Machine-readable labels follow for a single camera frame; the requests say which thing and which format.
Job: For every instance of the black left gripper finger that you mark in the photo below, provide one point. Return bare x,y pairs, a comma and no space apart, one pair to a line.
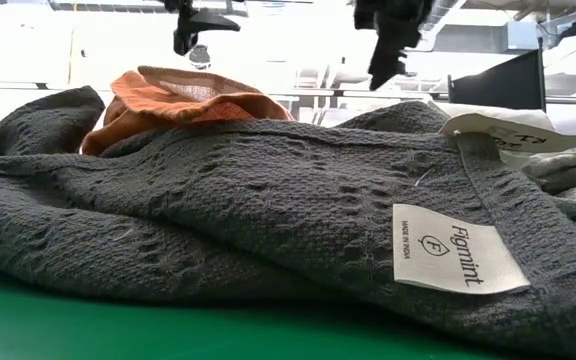
184,40
213,22

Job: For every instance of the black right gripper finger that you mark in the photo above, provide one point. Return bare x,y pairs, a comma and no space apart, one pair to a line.
388,60

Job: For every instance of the long orange towel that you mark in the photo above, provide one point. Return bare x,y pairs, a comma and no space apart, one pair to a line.
178,107

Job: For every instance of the plain white towel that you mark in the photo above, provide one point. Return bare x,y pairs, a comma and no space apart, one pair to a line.
508,116

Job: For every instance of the dark grey towel with label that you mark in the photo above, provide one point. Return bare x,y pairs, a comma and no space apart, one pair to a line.
218,210

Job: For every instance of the light grey waffle towel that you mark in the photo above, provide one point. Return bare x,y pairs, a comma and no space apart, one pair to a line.
568,185

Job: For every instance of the black panel on stand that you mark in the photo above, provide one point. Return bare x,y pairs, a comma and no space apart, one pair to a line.
498,85

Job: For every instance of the green table mat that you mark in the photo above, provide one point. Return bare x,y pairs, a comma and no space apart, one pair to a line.
118,330

